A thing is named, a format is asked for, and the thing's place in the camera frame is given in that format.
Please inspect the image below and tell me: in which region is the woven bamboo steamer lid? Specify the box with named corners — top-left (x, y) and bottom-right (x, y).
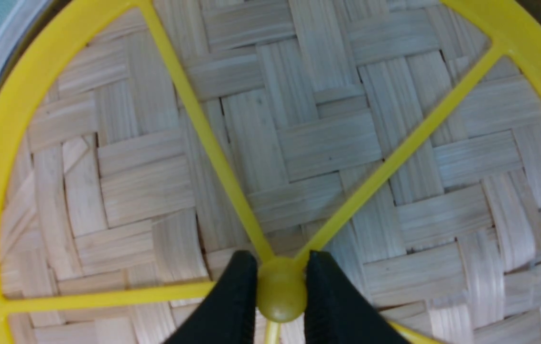
top-left (0, 0), bottom-right (541, 344)

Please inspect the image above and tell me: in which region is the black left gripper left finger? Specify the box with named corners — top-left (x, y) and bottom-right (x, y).
top-left (165, 250), bottom-right (258, 344)

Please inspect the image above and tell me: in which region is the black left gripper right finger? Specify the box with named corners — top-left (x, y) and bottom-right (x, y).
top-left (304, 251), bottom-right (408, 344)

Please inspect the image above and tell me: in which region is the stainless steel two-handled pot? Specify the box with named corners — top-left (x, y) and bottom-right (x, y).
top-left (0, 0), bottom-right (68, 87)

